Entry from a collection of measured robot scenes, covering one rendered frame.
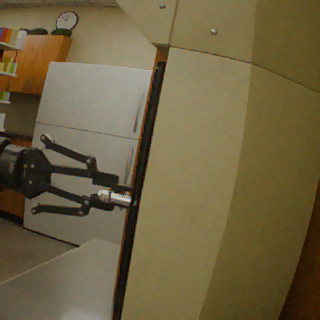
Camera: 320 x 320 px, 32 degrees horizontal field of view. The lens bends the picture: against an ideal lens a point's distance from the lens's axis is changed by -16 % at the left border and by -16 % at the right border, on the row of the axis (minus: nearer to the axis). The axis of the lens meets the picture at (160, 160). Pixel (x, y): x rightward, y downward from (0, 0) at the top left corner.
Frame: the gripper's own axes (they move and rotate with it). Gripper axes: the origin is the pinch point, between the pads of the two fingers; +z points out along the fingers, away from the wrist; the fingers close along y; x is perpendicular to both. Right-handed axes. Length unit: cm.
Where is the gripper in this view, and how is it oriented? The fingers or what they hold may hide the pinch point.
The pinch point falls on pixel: (116, 194)
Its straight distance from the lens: 90.5
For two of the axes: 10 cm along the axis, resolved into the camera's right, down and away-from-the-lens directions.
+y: 1.8, -9.8, -0.5
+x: 1.7, -0.1, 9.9
